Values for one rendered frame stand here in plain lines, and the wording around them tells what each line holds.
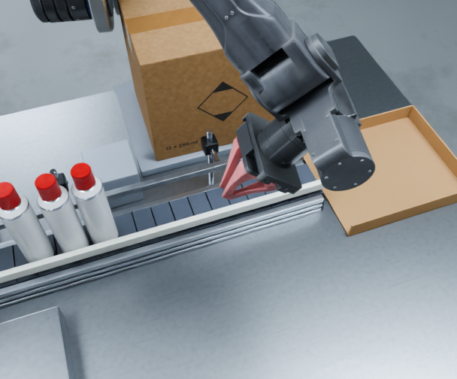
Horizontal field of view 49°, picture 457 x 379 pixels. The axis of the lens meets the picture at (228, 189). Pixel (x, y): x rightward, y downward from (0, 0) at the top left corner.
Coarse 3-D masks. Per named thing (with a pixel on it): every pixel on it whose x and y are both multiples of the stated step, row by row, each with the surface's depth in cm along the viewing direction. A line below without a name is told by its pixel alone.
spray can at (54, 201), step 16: (48, 176) 80; (48, 192) 79; (64, 192) 83; (48, 208) 81; (64, 208) 83; (48, 224) 86; (64, 224) 85; (80, 224) 90; (64, 240) 89; (80, 240) 91
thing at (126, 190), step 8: (224, 160) 98; (240, 160) 98; (192, 168) 97; (200, 168) 97; (208, 168) 97; (216, 168) 98; (168, 176) 96; (176, 176) 96; (184, 176) 96; (192, 176) 97; (136, 184) 94; (144, 184) 94; (152, 184) 95; (160, 184) 95; (112, 192) 93; (120, 192) 93; (128, 192) 94; (136, 192) 95; (40, 216) 91; (0, 224) 89
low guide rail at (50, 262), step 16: (304, 192) 101; (224, 208) 97; (240, 208) 97; (176, 224) 95; (192, 224) 96; (112, 240) 93; (128, 240) 93; (144, 240) 94; (64, 256) 90; (80, 256) 92; (0, 272) 89; (16, 272) 89; (32, 272) 90
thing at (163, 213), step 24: (216, 192) 104; (264, 192) 104; (312, 192) 104; (120, 216) 100; (144, 216) 100; (168, 216) 100; (240, 216) 100; (0, 264) 94; (24, 264) 94; (72, 264) 94; (0, 288) 91
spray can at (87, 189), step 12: (72, 168) 81; (84, 168) 81; (84, 180) 81; (96, 180) 84; (72, 192) 83; (84, 192) 83; (96, 192) 83; (84, 204) 84; (96, 204) 85; (108, 204) 89; (84, 216) 87; (96, 216) 87; (108, 216) 90; (96, 228) 90; (108, 228) 91; (96, 240) 93; (108, 240) 94
